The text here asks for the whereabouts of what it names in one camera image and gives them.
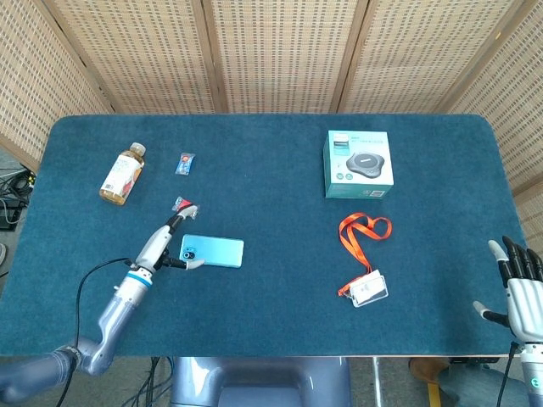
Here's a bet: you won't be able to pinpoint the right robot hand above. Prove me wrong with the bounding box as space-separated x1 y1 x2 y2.
473 236 543 345

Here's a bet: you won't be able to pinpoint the woven folding screen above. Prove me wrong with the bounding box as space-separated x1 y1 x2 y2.
0 0 543 272

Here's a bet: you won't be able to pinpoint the red candy wrapper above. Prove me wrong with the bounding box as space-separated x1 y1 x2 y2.
171 195 200 220

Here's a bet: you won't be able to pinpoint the orange lanyard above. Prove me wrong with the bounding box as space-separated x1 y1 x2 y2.
337 211 393 298

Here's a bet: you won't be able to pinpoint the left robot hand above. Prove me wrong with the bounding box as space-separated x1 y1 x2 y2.
134 203 205 273

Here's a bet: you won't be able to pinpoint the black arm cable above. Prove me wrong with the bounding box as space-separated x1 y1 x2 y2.
54 257 133 407

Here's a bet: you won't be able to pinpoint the teal speakerphone box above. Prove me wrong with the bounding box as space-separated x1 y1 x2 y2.
322 130 395 199

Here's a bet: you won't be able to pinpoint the amber tea bottle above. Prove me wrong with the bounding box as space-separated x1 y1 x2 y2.
98 142 148 207

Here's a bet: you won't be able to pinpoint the smartphone with blue back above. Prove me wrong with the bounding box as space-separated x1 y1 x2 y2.
180 233 245 270

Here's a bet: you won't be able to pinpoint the black floor cables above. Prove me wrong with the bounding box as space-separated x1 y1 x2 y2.
120 356 176 407

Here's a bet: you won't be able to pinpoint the metal table leg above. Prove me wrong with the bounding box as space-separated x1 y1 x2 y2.
371 356 383 407

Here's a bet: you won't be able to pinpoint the blue table mat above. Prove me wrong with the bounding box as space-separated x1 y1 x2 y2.
0 113 535 358

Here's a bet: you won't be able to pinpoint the clear badge holder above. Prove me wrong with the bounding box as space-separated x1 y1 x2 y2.
345 273 389 308

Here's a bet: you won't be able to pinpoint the blue candy wrapper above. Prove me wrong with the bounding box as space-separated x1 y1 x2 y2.
174 150 197 176

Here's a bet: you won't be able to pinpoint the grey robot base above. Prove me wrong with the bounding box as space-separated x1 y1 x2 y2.
169 356 352 407

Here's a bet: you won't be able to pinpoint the black power equipment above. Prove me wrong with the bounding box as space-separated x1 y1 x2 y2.
0 168 37 232

